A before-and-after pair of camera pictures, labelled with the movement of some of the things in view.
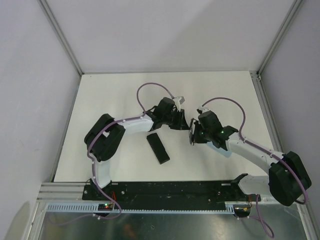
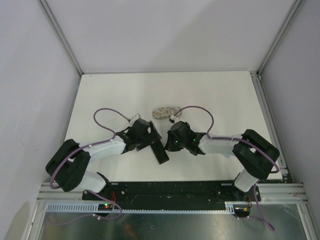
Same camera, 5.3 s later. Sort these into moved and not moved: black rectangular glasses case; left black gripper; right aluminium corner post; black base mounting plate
Moved: left black gripper
Not moved: right aluminium corner post; black base mounting plate; black rectangular glasses case
